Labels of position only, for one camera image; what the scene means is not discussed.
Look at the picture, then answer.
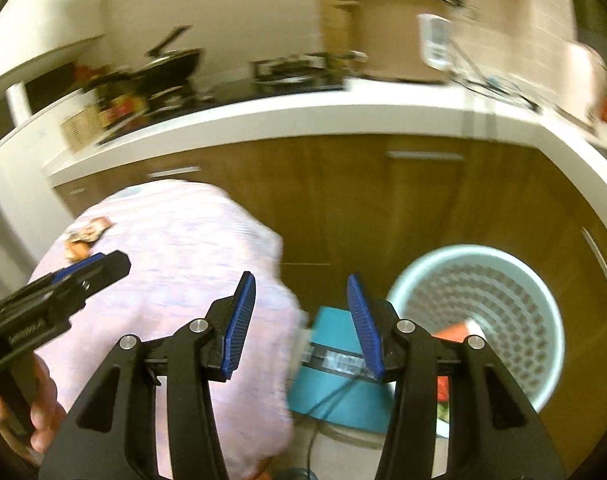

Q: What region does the white kitchen countertop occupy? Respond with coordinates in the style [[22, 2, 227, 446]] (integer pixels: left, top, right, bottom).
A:
[[46, 87, 607, 197]]

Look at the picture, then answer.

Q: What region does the teal box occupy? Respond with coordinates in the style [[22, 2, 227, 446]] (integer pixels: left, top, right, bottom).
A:
[[286, 306, 400, 434]]

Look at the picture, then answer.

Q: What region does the white container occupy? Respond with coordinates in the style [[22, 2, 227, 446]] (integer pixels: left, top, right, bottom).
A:
[[555, 40, 607, 127]]

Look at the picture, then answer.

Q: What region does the red seasoning box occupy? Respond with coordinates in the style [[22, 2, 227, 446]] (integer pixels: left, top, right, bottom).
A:
[[106, 99, 148, 127]]

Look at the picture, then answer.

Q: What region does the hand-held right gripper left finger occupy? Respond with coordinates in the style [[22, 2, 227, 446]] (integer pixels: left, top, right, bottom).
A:
[[38, 271, 257, 480]]

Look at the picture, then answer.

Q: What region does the black power strip cable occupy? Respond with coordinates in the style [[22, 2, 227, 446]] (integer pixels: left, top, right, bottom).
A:
[[303, 376, 365, 477]]

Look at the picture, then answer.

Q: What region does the pale green perforated wastebasket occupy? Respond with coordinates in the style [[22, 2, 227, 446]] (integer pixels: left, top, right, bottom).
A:
[[386, 244, 567, 412]]

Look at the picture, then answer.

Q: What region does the beige rice cooker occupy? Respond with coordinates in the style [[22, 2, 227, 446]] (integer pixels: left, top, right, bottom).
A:
[[336, 0, 460, 84]]

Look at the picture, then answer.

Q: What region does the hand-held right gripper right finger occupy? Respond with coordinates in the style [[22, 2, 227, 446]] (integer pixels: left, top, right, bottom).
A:
[[347, 274, 567, 480]]

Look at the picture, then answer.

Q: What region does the wicker basket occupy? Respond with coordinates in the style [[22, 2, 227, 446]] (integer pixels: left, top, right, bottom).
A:
[[60, 107, 105, 154]]

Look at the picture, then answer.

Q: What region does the wooden kitchen cabinet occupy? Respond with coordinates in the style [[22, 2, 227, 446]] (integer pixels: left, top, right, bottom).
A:
[[54, 132, 607, 461]]

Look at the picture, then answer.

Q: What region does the person's left hand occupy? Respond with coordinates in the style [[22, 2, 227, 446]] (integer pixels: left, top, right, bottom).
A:
[[0, 355, 67, 465]]

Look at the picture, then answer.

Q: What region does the black power strip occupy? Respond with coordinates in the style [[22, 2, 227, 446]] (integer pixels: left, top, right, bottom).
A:
[[302, 342, 385, 379]]

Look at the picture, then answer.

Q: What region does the brown snack wrapper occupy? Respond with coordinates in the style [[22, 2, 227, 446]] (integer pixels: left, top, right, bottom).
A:
[[66, 216, 112, 244]]

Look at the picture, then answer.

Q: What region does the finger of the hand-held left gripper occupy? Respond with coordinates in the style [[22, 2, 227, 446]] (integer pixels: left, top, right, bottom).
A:
[[31, 251, 132, 322]]

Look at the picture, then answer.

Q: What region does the black gas hob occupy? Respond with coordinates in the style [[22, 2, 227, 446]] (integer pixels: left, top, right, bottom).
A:
[[91, 57, 347, 127]]

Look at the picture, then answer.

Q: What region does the white plastic device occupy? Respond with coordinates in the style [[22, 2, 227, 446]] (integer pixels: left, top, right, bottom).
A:
[[417, 12, 455, 69]]

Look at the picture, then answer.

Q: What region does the black wok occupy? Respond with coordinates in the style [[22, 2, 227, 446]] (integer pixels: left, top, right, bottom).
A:
[[128, 25, 207, 107]]

